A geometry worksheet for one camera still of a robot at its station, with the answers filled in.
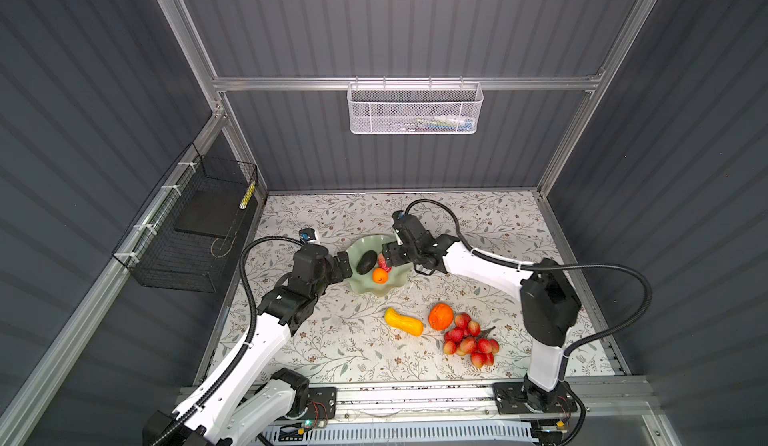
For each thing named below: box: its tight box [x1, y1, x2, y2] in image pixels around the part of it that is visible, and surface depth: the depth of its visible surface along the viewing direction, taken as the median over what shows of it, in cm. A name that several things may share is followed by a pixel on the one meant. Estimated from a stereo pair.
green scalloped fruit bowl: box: [346, 233, 413, 297], surface depth 98 cm
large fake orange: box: [428, 303, 455, 331], surface depth 85 cm
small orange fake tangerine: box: [372, 267, 389, 284], surface depth 96 cm
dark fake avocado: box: [356, 250, 378, 275], surface depth 98 cm
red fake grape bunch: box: [443, 312, 500, 369], surface depth 80 cm
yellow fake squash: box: [384, 307, 424, 337], surface depth 86 cm
